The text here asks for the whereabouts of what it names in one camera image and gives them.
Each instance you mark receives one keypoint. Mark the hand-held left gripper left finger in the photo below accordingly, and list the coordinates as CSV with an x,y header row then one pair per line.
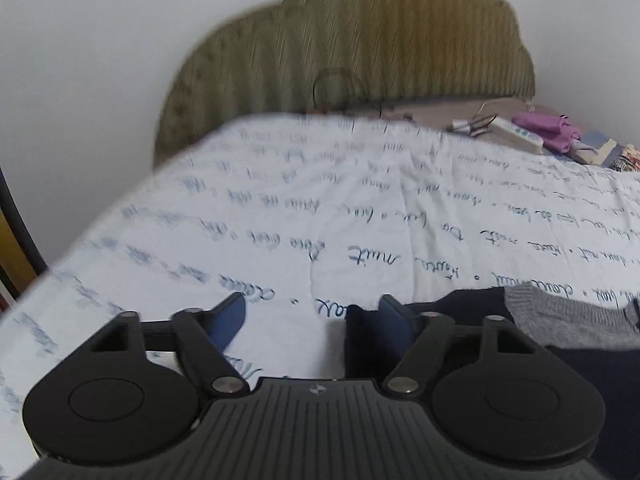
x,y
227,322

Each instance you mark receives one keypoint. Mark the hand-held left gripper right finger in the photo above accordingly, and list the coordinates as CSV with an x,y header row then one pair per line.
x,y
396,322

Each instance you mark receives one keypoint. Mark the navy and grey knit garment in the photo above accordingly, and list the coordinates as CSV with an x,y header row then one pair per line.
x,y
550,317

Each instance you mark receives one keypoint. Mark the white script-print bed sheet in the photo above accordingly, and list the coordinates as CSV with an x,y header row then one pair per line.
x,y
300,210

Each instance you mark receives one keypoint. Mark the white remote control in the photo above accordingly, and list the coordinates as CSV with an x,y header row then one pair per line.
x,y
517,133

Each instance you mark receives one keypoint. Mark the wooden board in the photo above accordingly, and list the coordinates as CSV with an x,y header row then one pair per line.
x,y
6,250

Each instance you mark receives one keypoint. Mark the purple cloth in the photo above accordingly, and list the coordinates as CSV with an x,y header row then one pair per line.
x,y
545,127

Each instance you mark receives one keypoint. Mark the blue and beige cloth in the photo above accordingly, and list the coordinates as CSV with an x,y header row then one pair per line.
x,y
597,147

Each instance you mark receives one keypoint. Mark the floral patterned cloth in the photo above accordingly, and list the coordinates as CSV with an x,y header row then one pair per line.
x,y
629,157

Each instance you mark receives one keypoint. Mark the olive padded headboard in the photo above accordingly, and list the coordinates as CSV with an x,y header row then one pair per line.
x,y
375,35

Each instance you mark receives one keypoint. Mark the black metal frame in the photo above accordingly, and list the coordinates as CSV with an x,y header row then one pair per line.
x,y
20,230

